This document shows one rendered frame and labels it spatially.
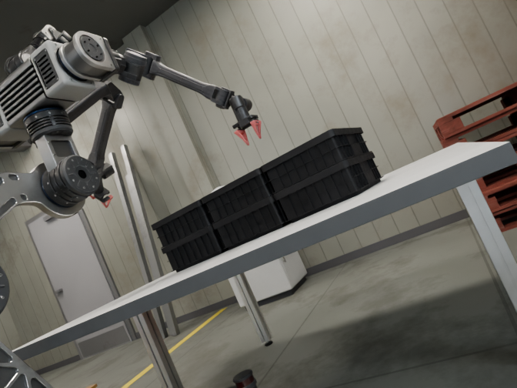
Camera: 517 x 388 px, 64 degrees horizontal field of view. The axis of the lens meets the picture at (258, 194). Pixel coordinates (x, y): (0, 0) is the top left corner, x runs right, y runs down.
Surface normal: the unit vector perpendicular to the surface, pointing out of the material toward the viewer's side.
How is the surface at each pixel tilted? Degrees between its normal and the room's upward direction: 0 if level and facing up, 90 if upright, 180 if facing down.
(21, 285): 90
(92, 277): 90
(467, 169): 90
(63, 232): 90
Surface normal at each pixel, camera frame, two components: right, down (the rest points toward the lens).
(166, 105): -0.39, 0.11
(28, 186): 0.82, -0.40
